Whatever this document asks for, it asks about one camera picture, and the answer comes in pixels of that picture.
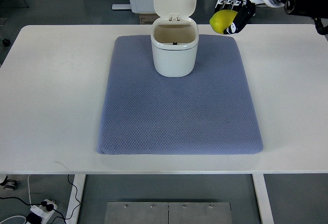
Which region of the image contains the white power strip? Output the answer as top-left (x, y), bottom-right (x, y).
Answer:
top-left (30, 199), bottom-right (57, 223)

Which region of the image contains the caster wheel lower left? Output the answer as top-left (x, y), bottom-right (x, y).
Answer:
top-left (0, 174), bottom-right (17, 191)

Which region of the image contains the white floor cable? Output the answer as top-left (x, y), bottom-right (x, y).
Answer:
top-left (0, 175), bottom-right (32, 224)

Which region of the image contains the white table left leg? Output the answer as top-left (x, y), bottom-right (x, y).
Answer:
top-left (65, 174), bottom-right (86, 224)

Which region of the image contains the black floor cable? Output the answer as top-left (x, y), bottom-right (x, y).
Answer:
top-left (0, 174), bottom-right (81, 224)

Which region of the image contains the yellow lemon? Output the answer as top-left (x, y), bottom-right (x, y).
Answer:
top-left (210, 10), bottom-right (237, 34)

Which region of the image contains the white trash bin open lid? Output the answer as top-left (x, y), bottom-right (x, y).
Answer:
top-left (151, 0), bottom-right (199, 77)

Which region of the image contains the black caster wheel left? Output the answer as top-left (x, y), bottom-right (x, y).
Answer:
top-left (2, 39), bottom-right (11, 47)

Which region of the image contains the white table leg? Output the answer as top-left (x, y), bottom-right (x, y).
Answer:
top-left (252, 173), bottom-right (274, 224)
top-left (65, 174), bottom-right (86, 224)

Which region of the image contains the blue textured cloth mat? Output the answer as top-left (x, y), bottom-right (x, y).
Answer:
top-left (97, 35), bottom-right (263, 155)

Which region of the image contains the white table right leg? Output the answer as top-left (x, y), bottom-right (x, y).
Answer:
top-left (252, 173), bottom-right (274, 224)

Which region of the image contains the cardboard box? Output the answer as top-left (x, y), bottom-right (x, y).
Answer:
top-left (138, 13), bottom-right (159, 25)

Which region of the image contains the metal floor plate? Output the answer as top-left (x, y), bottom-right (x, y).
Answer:
top-left (104, 201), bottom-right (233, 223)

